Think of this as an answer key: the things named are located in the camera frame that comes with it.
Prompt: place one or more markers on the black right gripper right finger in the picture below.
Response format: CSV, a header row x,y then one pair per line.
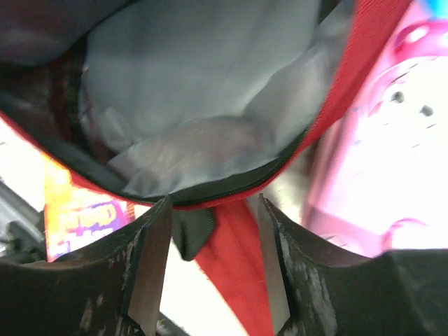
x,y
318,288

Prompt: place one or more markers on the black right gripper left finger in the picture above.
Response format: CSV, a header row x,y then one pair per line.
x,y
111,287

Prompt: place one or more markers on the orange purple Roald Dahl book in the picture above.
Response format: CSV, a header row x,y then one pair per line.
x,y
76,216

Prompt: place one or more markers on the red student backpack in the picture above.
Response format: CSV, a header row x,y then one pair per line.
x,y
206,101

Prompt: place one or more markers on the pink blue pencil case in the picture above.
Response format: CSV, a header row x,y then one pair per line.
x,y
380,174

